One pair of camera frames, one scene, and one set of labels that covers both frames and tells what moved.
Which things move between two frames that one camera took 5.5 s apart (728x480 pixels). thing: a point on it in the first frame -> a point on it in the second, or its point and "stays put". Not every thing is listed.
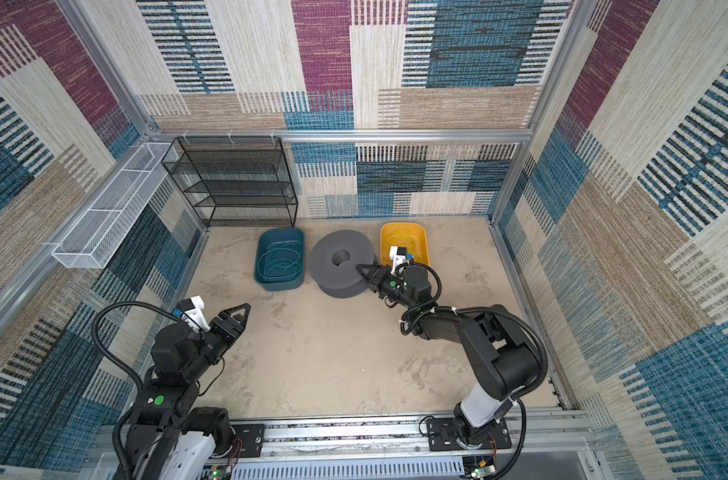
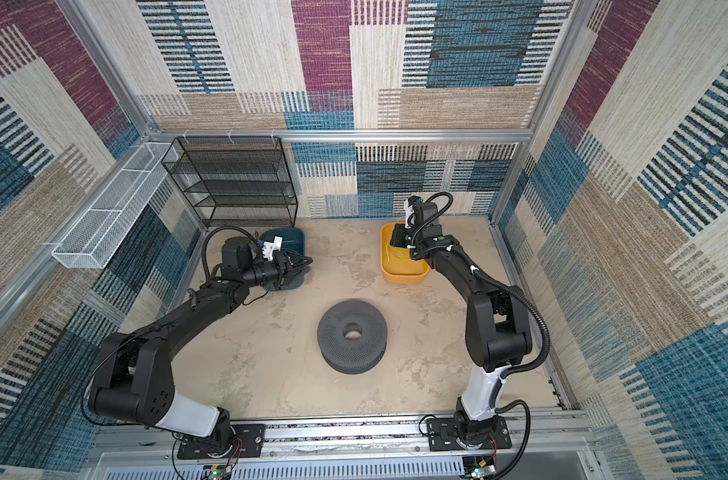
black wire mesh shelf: x=235 y=181 stays put
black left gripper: x=231 y=336 -> x=280 y=265
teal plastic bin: x=280 y=258 stays put
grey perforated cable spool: x=334 y=258 -> x=352 y=356
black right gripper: x=373 y=283 -> x=398 y=231
